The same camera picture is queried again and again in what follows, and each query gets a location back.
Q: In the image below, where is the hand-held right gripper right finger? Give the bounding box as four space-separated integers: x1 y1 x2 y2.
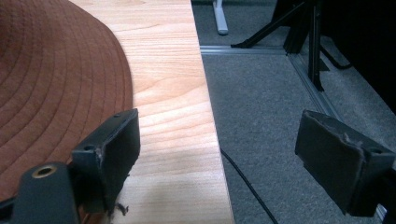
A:
294 109 396 217

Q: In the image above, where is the black metal stand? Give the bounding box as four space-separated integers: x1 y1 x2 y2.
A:
231 0 332 92

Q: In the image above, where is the white table leg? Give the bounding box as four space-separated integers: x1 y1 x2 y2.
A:
212 0 230 35

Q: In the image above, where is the brown stitched bucket hat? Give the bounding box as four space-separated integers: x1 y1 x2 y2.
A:
0 0 134 203

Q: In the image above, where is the black cable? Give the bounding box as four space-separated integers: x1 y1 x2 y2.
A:
219 147 280 224

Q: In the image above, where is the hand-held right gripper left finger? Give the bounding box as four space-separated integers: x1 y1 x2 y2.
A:
71 107 141 216

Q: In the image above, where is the black curtain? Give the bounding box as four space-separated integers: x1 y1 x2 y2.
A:
271 0 396 116

